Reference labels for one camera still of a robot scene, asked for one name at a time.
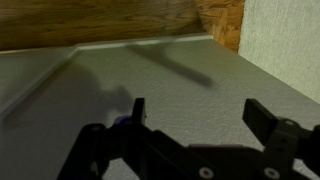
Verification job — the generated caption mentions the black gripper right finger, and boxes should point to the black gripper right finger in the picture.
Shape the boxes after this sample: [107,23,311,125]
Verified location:
[242,98,320,180]

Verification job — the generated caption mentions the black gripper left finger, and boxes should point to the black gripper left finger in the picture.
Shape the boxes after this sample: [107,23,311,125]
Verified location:
[57,97,214,180]

